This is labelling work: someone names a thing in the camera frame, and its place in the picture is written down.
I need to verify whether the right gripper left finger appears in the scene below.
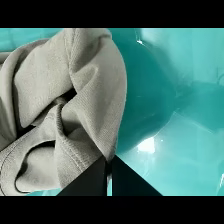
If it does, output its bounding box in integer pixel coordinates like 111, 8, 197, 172
55, 155, 108, 197

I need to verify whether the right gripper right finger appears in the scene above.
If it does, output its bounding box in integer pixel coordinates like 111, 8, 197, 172
111, 154, 164, 197

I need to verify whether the brown T-shirt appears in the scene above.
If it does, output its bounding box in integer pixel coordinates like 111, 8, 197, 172
0, 28, 129, 197

